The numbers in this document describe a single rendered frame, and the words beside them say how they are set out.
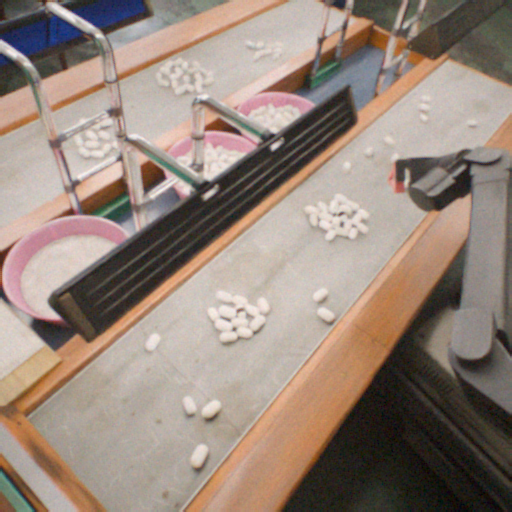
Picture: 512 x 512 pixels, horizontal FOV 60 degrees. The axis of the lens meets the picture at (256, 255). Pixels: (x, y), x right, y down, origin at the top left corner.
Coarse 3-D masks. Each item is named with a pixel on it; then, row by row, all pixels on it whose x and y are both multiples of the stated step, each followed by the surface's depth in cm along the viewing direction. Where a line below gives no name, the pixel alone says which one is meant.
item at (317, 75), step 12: (336, 0) 139; (348, 0) 147; (324, 12) 138; (348, 12) 149; (324, 24) 141; (348, 24) 153; (324, 36) 145; (336, 48) 160; (312, 60) 152; (336, 60) 163; (312, 72) 154; (324, 72) 159; (312, 84) 157
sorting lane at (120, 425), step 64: (448, 64) 165; (384, 128) 137; (448, 128) 140; (320, 192) 117; (384, 192) 119; (256, 256) 102; (320, 256) 104; (384, 256) 106; (192, 320) 90; (320, 320) 93; (128, 384) 81; (192, 384) 82; (256, 384) 83; (64, 448) 74; (128, 448) 75; (192, 448) 76
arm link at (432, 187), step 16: (464, 160) 75; (480, 160) 72; (496, 160) 71; (432, 176) 78; (448, 176) 77; (464, 176) 76; (416, 192) 79; (432, 192) 76; (448, 192) 76; (464, 192) 77; (432, 208) 78
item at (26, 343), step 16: (0, 304) 84; (0, 320) 82; (16, 320) 82; (0, 336) 80; (16, 336) 81; (32, 336) 81; (0, 352) 78; (16, 352) 79; (32, 352) 79; (0, 368) 77
